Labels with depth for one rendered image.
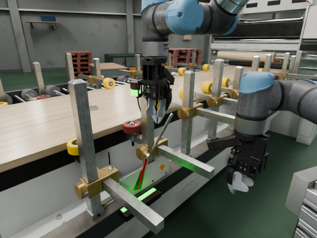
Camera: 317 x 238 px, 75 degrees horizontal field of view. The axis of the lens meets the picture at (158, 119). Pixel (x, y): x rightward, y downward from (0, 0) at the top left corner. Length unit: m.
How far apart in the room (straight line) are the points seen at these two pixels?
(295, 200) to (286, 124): 2.87
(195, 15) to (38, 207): 0.82
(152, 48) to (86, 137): 0.31
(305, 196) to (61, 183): 0.79
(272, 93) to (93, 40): 10.19
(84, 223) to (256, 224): 1.34
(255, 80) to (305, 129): 2.72
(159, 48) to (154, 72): 0.07
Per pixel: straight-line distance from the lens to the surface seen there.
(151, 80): 0.60
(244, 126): 0.56
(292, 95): 0.56
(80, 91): 0.58
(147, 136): 0.78
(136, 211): 0.60
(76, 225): 0.79
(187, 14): 0.50
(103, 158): 0.97
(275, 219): 1.93
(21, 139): 0.95
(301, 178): 0.52
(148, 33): 0.60
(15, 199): 0.89
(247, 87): 0.54
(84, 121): 0.60
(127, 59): 8.91
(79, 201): 0.99
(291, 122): 3.37
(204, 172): 0.72
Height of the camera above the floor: 1.25
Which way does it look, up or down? 21 degrees down
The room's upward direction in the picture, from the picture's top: straight up
